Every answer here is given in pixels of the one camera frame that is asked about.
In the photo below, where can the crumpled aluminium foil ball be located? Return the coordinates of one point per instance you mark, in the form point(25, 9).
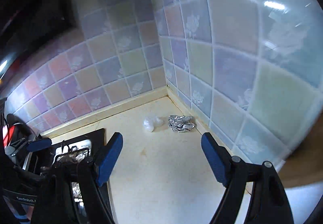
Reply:
point(181, 124)

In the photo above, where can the brown wooden board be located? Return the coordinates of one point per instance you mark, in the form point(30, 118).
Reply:
point(304, 165)

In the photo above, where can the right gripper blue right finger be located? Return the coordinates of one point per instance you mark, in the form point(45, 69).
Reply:
point(218, 158)

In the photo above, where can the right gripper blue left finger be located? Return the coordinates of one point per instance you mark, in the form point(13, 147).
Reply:
point(106, 158)

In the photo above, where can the clear plastic bag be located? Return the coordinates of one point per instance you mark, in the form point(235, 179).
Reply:
point(151, 123)

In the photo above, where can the aluminium foil burner liner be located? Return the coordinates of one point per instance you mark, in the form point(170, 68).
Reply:
point(74, 153)

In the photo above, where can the black gas stove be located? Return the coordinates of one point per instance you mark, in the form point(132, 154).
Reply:
point(56, 202)

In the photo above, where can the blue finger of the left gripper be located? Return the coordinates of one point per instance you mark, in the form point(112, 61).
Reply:
point(39, 144)

